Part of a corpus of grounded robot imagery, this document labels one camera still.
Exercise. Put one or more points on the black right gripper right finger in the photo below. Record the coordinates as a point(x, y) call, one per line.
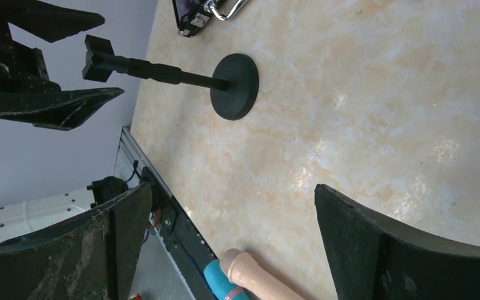
point(373, 256)

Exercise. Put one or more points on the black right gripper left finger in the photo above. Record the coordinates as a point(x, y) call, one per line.
point(93, 255)

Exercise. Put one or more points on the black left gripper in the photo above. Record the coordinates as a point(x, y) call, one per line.
point(26, 93)

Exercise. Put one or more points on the beige microphone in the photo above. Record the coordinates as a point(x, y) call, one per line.
point(243, 270)

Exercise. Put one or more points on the black round-base mic stand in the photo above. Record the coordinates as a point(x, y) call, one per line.
point(233, 86)

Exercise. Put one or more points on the light blue microphone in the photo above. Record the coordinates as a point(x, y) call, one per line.
point(220, 285)

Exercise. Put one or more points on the black poker chip case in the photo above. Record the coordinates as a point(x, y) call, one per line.
point(192, 16)

